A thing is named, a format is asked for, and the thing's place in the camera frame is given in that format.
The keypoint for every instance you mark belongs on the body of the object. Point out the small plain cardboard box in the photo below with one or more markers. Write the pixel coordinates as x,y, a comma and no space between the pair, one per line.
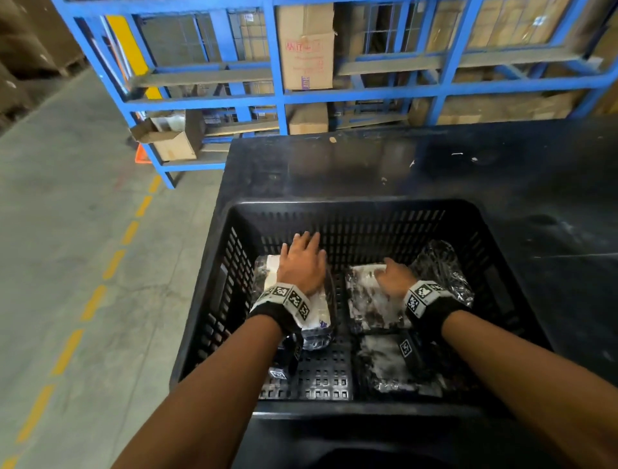
309,119

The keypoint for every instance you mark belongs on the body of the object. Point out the wristband with marker tags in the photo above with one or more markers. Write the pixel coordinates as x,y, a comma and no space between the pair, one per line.
285,302
427,302

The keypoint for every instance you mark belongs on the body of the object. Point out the yellow post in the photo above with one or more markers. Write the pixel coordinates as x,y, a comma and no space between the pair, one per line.
128,46

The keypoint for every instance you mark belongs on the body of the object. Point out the person's right fingers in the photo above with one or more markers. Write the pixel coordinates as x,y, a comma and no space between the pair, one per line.
386,273

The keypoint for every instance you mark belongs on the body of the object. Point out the open cardboard box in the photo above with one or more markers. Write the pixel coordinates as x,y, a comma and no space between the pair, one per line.
176,142

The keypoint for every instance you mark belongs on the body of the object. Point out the stack of large cardboard boxes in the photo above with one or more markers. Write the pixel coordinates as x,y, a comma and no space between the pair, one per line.
502,22

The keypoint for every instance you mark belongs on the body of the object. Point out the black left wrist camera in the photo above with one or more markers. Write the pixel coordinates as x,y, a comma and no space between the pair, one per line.
287,357

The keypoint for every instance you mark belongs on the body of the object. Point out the flat cardboard boxes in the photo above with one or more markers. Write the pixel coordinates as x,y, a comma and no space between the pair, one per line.
502,108

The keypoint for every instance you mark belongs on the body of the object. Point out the grey shelf board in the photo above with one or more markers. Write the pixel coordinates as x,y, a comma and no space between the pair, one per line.
203,77
483,59

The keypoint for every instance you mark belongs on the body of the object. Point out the orange plastic object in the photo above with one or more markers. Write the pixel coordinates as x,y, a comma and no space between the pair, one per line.
141,155

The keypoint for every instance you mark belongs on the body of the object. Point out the person's left little finger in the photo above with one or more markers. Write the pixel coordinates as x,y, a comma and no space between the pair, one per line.
284,250

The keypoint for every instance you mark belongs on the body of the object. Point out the taped cardboard box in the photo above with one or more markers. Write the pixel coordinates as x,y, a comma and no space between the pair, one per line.
255,41

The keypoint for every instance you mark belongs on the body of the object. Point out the right wristband with marker tags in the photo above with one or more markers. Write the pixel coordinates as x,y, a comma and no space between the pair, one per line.
427,302

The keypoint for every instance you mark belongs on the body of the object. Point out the black plastic crate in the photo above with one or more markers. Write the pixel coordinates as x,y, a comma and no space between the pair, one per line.
487,270

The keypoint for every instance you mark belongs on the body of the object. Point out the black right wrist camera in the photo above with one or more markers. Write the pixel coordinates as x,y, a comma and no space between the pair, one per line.
410,352

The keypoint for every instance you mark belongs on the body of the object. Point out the left wristband with marker tags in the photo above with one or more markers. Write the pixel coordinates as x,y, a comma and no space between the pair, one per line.
285,302

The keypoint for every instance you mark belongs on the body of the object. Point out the pile of brown cartons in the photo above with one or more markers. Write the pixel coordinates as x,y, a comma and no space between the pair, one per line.
29,43

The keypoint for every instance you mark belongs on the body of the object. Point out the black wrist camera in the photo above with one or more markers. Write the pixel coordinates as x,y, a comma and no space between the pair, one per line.
287,357
410,352

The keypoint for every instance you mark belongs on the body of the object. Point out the person's left forearm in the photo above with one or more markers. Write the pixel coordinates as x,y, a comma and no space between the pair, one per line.
212,401

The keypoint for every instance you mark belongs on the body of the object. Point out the person's right forearm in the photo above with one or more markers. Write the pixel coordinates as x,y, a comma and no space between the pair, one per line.
531,381

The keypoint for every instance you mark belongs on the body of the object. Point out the blue metal storage rack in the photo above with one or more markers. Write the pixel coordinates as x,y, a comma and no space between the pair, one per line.
277,94

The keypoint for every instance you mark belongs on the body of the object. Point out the person's left middle finger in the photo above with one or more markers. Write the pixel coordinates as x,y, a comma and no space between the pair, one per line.
305,240

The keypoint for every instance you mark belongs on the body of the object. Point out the crumpled clear plastic bag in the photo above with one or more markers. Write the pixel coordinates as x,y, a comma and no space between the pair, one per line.
442,268

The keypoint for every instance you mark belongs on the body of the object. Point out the person's left hand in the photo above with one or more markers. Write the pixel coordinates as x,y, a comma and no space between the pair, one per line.
303,270

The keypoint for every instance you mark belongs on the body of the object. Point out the white packet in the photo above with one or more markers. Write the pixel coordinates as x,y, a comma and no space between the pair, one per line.
386,362
318,314
369,302

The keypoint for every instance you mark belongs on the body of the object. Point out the person's right hand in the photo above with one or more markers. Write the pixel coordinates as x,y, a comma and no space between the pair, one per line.
398,280

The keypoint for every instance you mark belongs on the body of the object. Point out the tall cardboard box red print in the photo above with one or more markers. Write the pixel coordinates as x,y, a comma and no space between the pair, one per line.
305,48

